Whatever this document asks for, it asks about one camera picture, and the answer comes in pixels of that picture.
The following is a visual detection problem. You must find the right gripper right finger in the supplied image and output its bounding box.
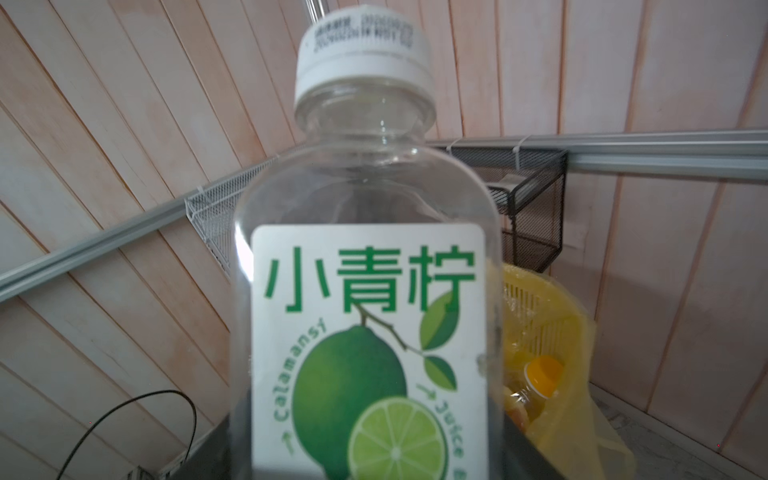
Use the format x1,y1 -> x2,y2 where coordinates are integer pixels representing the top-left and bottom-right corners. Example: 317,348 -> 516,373
503,416 -> 564,480

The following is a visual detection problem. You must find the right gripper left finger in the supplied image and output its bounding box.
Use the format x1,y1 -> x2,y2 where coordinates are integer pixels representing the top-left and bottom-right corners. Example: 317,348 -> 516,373
170,417 -> 231,480

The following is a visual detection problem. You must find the yellow label tea bottle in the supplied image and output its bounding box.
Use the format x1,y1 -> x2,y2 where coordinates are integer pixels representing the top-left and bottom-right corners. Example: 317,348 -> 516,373
503,355 -> 564,433

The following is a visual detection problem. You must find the lime label bottle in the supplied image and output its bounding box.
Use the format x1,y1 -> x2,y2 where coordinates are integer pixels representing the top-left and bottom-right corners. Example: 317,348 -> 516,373
229,5 -> 504,479

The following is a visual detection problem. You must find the yellow ribbed waste bin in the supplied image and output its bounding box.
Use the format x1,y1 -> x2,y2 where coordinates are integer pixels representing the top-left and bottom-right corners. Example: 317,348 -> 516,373
503,265 -> 595,450

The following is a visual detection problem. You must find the yellow plastic bin liner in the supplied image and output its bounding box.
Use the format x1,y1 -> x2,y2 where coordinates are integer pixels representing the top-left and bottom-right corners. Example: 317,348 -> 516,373
503,265 -> 636,479

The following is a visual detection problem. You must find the white wire mesh shelf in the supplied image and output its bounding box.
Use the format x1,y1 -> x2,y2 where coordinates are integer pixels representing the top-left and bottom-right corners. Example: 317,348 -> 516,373
184,158 -> 276,277

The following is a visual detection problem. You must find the black wire mesh basket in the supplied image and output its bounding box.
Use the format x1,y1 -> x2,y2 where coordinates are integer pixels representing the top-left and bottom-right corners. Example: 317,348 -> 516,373
446,145 -> 568,273

